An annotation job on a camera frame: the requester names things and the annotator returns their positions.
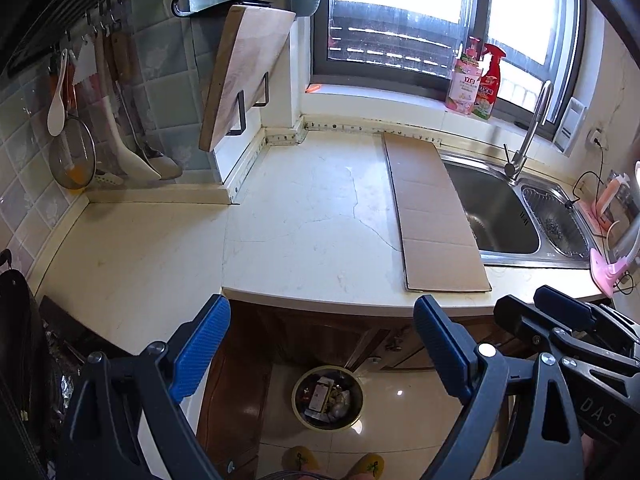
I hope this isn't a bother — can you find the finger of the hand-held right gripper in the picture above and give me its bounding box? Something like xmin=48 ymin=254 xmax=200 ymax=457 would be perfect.
xmin=494 ymin=294 xmax=566 ymax=356
xmin=532 ymin=285 xmax=616 ymax=333

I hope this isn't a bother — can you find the black metal board bracket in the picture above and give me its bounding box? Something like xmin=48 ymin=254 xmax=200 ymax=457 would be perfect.
xmin=225 ymin=72 xmax=271 ymax=137

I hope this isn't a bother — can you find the pink dish soap bottle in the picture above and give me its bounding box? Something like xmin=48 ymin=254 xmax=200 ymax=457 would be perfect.
xmin=445 ymin=36 xmax=483 ymax=116

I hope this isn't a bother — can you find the yellow slipper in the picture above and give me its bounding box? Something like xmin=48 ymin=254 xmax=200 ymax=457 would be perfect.
xmin=282 ymin=445 xmax=318 ymax=476
xmin=360 ymin=452 xmax=386 ymax=478

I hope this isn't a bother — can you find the white appliance with pink base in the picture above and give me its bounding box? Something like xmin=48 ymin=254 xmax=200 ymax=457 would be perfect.
xmin=590 ymin=160 xmax=640 ymax=297

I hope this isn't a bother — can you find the pink tabletop stand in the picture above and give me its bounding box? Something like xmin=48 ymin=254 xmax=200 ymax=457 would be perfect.
xmin=577 ymin=172 xmax=631 ymax=233

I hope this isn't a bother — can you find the black wok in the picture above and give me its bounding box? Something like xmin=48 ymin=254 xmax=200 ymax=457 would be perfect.
xmin=0 ymin=250 xmax=51 ymax=480

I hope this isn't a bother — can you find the wooden cutting board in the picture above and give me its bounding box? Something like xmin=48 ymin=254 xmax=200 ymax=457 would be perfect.
xmin=198 ymin=4 xmax=297 ymax=152

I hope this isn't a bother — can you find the crumpled aluminium foil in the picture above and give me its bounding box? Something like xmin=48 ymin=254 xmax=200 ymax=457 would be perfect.
xmin=45 ymin=330 xmax=83 ymax=411

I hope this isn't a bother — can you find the dark framed window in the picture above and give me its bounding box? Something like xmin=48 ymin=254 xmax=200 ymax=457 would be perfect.
xmin=310 ymin=0 xmax=588 ymax=141

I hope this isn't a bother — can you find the red spray bottle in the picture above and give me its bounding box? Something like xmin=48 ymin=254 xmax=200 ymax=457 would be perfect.
xmin=472 ymin=42 xmax=507 ymax=121

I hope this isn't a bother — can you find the round mesh strainer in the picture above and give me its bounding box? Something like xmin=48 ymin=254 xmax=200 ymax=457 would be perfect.
xmin=48 ymin=115 xmax=97 ymax=191

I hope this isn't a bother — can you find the wall hook rail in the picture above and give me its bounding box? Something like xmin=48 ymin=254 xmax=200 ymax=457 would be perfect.
xmin=7 ymin=0 xmax=126 ymax=78

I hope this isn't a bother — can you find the stainless steel sink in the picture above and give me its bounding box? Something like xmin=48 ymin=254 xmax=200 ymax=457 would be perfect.
xmin=440 ymin=147 xmax=593 ymax=268

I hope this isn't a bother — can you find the flat cardboard sheet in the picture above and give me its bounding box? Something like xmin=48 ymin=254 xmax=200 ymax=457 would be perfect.
xmin=382 ymin=131 xmax=492 ymax=292

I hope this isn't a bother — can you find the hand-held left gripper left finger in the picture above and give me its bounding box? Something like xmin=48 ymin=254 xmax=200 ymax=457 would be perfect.
xmin=57 ymin=294 xmax=233 ymax=480

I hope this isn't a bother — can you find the round yellow-rimmed bin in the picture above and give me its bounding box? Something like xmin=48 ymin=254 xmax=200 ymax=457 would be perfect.
xmin=291 ymin=366 xmax=365 ymax=431

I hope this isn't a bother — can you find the white rice spoon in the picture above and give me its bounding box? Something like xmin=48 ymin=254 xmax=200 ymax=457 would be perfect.
xmin=46 ymin=49 xmax=69 ymax=137

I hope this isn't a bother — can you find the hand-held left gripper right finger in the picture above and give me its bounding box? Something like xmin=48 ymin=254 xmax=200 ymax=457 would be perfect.
xmin=413 ymin=294 xmax=586 ymax=480

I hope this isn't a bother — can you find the black power cable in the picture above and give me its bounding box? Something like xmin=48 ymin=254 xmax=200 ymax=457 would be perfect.
xmin=570 ymin=145 xmax=608 ymax=206

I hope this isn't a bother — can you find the steel kitchen faucet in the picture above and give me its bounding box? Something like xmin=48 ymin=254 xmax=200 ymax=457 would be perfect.
xmin=504 ymin=80 xmax=553 ymax=178

